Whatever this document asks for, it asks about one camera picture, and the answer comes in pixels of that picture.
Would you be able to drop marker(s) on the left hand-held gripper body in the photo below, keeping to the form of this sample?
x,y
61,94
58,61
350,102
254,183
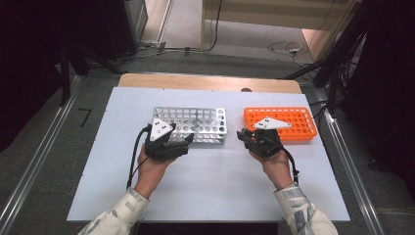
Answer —
x,y
160,147

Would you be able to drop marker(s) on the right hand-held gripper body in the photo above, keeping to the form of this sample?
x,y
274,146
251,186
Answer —
x,y
266,143

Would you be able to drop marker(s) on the silver metal test tube rack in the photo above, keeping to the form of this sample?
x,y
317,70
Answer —
x,y
205,125

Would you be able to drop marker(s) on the orange plastic test tube rack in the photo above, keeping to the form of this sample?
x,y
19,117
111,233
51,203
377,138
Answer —
x,y
297,120

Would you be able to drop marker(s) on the person's right hand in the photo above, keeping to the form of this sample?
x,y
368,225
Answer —
x,y
275,169

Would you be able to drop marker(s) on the person's left hand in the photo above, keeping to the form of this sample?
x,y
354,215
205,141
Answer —
x,y
153,174

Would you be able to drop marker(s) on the wooden table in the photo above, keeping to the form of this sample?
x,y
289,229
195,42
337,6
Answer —
x,y
202,81

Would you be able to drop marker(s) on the white board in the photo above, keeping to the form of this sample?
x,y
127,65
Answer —
x,y
212,189

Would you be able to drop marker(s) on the power strip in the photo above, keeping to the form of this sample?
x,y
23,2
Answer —
x,y
151,45

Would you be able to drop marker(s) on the black metal stand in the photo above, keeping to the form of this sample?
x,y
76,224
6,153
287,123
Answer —
x,y
65,75
332,58

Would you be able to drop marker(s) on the dark cabinet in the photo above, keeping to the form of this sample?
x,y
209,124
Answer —
x,y
125,26

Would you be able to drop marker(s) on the light wooden furniture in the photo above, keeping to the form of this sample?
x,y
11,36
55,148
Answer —
x,y
261,11

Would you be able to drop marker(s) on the dark curtain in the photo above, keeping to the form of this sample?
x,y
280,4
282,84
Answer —
x,y
26,49
388,81

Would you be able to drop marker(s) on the aluminium floor rail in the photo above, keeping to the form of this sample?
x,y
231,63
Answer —
x,y
355,186
36,156

